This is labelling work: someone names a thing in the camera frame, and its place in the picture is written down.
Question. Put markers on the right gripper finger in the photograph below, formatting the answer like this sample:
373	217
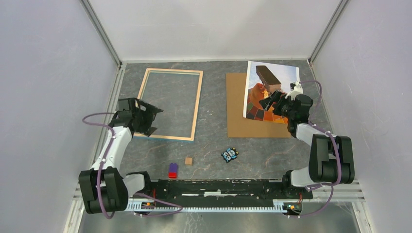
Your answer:
277	96
268	102

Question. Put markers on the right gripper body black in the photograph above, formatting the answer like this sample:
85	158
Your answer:
283	108

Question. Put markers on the small wooden cube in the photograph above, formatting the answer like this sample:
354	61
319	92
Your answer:
188	161

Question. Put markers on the hot air balloon photo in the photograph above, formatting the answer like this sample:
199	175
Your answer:
262	80

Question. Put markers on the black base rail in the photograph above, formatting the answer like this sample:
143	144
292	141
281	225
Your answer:
219	196

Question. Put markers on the brown cardboard backing board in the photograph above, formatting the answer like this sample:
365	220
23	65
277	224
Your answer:
237	125

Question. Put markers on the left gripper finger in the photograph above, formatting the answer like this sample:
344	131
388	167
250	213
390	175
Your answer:
148	108
146	130

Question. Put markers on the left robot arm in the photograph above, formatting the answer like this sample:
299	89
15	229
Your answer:
102	187

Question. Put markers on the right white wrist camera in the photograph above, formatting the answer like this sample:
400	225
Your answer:
296	89

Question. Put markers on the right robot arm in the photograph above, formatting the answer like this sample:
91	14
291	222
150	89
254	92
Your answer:
331	156

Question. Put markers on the blue owl toy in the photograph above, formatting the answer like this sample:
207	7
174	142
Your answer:
230	154

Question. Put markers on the purple red toy block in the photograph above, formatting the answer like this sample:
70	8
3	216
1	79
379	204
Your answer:
173	171

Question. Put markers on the wooden picture frame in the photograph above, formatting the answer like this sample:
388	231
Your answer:
177	93

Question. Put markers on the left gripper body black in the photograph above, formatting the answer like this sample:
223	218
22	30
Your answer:
144	122

